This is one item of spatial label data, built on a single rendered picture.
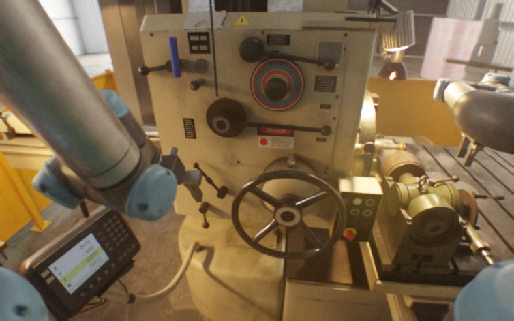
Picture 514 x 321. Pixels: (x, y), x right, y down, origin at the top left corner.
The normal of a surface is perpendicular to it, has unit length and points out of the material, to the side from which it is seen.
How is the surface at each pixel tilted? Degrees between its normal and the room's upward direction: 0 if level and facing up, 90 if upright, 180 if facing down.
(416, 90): 90
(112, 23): 90
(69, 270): 70
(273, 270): 0
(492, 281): 28
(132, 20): 90
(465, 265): 0
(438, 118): 90
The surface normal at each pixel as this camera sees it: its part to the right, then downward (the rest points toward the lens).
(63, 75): 0.95, 0.12
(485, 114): -0.93, -0.15
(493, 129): -0.88, 0.29
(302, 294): -0.14, 0.50
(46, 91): 0.66, 0.51
